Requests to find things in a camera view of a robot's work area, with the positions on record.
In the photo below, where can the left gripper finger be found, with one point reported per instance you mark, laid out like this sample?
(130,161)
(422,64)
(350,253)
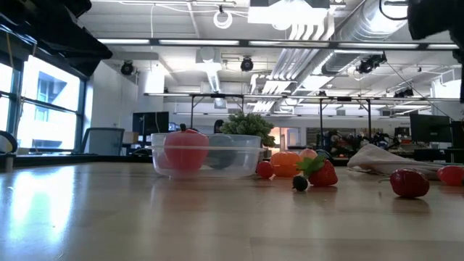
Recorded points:
(79,50)

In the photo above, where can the red toy apple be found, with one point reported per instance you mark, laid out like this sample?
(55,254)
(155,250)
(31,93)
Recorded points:
(185,152)

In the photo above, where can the green striped toy watermelon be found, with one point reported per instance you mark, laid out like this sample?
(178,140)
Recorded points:
(223,157)

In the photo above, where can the clear plastic tupperware container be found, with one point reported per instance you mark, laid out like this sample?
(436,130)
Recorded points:
(250,163)

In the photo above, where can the dark red toy berry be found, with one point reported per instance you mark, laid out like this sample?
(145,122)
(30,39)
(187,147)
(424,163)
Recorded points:
(265,169)

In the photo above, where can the orange toy fruit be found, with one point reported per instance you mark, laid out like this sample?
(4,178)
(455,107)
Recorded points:
(284,165)

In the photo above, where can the pink orange toy peach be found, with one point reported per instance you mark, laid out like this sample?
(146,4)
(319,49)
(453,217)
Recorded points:
(308,153)

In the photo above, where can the small dark toy berry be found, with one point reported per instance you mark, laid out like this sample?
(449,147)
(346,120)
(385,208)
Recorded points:
(300,183)

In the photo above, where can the toy strawberry with green leaves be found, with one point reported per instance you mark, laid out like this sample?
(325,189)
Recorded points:
(451,175)
(324,175)

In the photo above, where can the red toy cherry with stem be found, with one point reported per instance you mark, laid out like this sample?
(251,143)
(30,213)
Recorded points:
(409,183)

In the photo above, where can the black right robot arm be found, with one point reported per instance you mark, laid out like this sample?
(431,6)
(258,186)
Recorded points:
(438,18)

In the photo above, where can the black ceiling spotlight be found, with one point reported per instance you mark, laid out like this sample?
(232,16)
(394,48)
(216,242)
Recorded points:
(127,67)
(247,64)

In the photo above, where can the large office window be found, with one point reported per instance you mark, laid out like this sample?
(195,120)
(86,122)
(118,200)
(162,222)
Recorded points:
(50,119)

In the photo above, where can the grey mesh office chair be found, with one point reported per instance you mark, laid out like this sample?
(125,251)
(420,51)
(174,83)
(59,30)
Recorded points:
(103,141)

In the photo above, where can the black computer monitor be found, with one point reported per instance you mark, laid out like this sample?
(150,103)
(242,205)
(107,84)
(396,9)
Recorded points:
(429,127)
(150,123)

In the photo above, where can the black white round device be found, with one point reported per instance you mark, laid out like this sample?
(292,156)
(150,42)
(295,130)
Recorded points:
(5,145)

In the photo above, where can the person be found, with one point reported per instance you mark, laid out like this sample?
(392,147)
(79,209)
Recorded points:
(218,126)

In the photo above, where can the black overhead light bar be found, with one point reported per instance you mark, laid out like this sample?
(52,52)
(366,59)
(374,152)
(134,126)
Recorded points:
(243,43)

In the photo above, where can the potted green succulent plant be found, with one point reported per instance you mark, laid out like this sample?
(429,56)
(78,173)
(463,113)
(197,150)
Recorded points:
(250,125)

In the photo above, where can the beige crumpled cloth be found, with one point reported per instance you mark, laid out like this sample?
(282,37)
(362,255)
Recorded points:
(380,159)

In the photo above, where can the black aluminium table frame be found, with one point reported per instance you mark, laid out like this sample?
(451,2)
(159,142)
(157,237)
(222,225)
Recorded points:
(72,159)

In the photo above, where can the black metal gantry frame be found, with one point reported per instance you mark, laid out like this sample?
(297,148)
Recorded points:
(217,95)

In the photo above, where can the silver ventilation duct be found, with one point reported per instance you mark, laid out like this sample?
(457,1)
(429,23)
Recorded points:
(362,29)

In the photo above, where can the black ceiling camera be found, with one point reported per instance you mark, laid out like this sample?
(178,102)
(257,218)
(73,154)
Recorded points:
(369,63)

